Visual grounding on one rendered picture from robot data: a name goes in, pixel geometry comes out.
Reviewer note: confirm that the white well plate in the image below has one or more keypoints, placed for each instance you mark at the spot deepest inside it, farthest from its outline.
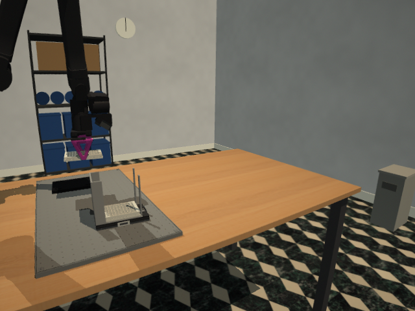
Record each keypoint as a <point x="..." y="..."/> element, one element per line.
<point x="121" y="211"/>
<point x="73" y="156"/>

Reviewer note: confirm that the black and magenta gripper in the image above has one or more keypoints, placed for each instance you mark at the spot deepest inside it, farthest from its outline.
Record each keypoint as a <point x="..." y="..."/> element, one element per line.
<point x="82" y="135"/>

